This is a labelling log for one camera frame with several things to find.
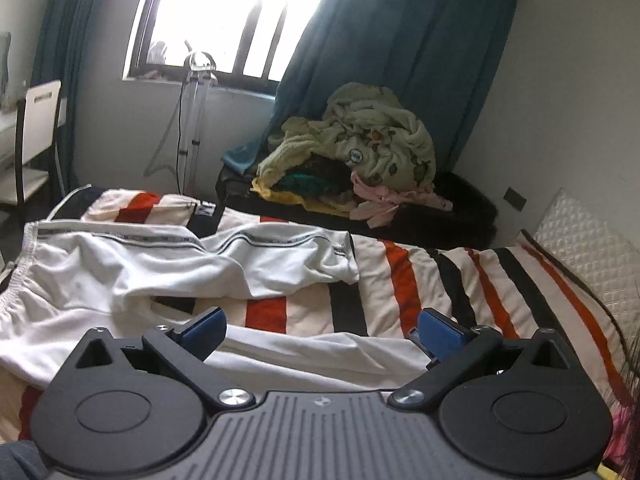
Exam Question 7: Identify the dark framed window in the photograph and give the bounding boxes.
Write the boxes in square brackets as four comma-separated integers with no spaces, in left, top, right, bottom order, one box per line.
[129,0,321,94]

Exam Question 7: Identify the teal curtain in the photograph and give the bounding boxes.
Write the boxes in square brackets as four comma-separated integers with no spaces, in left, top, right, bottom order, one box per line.
[222,0,518,174]
[32,0,94,188]

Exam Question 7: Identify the cream patterned fleece blanket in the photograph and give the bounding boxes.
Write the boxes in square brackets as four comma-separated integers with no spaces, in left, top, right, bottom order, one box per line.
[257,82,436,192]

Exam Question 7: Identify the striped bed blanket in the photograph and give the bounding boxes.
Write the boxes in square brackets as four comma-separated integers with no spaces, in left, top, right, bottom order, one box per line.
[1,186,632,462]

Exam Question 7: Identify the garment steamer stand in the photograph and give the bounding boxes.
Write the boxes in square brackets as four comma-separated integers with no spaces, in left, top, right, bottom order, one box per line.
[143,39,219,196]

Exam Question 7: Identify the white black chair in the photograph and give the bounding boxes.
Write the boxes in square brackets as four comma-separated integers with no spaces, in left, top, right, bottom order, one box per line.
[1,79,62,223]

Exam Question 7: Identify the pink garment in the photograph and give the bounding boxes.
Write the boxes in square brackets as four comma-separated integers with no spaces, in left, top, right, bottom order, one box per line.
[349,171,454,229]

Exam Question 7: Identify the teal curtain left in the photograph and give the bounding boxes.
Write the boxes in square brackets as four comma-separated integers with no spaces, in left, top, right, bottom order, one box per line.
[32,0,94,188]

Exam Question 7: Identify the white sweatpants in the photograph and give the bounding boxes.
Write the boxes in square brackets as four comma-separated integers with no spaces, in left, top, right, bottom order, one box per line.
[1,221,426,393]

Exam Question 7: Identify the black wall socket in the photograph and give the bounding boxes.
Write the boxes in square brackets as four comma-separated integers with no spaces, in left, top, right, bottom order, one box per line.
[503,188,527,211]

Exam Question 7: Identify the white dressing table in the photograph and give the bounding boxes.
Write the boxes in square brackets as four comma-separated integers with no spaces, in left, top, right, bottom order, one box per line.
[0,108,24,172]

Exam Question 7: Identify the teal curtain right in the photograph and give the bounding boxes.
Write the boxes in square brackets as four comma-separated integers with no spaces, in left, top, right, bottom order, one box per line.
[222,0,518,174]

